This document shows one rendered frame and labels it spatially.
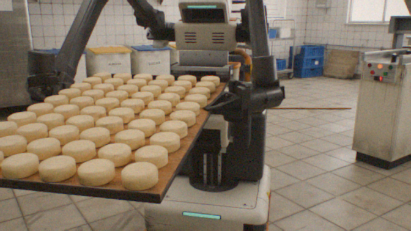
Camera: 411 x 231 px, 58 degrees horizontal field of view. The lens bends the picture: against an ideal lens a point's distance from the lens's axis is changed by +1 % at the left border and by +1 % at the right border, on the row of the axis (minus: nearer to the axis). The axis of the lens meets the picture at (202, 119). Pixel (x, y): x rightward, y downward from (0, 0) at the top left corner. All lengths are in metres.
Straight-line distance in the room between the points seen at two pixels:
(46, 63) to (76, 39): 0.15
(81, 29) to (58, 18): 4.64
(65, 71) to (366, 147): 2.64
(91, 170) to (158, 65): 5.17
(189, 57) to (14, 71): 3.41
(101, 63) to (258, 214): 3.93
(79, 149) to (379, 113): 2.79
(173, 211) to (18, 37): 3.41
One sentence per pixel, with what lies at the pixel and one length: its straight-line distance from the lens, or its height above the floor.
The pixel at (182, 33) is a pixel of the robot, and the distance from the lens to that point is 1.68.
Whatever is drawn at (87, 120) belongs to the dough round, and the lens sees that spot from 0.73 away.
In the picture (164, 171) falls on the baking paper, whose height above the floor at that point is 0.95.
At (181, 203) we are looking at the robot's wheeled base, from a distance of 1.89.
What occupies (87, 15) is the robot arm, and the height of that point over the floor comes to 1.18.
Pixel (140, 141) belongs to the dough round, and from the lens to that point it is 0.63.
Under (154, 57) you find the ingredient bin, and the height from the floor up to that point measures 0.59.
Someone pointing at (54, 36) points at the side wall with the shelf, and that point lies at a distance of 5.83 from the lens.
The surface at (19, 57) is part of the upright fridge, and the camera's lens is 4.83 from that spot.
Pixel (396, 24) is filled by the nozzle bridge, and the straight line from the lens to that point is 3.91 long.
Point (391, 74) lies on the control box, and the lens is 3.09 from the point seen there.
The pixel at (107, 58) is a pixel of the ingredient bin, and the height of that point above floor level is 0.62.
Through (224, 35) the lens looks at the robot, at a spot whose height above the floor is 1.10.
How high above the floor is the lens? 1.17
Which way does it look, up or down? 16 degrees down
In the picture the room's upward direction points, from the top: straight up
